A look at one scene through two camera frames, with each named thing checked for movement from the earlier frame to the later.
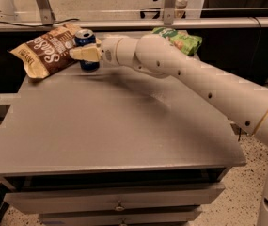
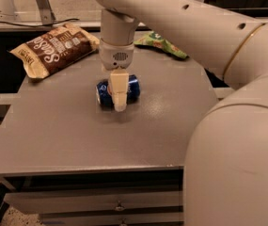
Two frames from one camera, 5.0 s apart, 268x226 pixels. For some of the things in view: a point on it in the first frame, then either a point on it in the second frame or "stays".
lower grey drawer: x=109 y=217 stays
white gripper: x=108 y=50 → x=116 y=56
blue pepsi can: x=82 y=38 → x=105 y=98
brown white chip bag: x=47 y=53 stays
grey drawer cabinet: x=115 y=146 stays
